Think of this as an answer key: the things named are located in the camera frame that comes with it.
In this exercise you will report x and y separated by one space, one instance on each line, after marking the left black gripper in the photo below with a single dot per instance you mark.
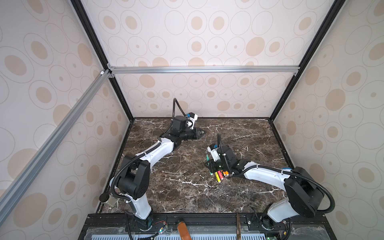
195 133

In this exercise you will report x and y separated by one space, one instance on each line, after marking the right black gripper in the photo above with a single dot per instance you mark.
217 165

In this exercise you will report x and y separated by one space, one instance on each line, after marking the yellow marker pen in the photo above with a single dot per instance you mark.
217 177

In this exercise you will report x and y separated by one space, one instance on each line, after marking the red marker pen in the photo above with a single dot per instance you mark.
220 175

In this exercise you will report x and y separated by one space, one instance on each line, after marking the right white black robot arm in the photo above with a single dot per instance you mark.
305 197

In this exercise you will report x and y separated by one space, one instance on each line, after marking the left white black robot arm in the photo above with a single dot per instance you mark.
133 178

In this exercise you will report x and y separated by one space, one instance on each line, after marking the brown wooden stick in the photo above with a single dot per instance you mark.
238 227

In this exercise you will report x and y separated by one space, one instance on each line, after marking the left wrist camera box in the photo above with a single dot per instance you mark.
191 119

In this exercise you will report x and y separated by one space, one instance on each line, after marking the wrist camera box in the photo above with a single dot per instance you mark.
212 149
191 119

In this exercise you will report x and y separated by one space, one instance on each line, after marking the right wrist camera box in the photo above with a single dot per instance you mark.
212 149

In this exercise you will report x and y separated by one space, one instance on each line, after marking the orange brown tool handle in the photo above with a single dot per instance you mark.
183 231

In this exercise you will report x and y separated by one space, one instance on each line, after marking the horizontal aluminium frame bar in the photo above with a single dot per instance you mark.
205 70

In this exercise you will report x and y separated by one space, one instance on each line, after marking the left diagonal aluminium frame bar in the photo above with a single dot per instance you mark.
20 185

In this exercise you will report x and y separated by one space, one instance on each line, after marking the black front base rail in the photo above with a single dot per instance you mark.
316 228

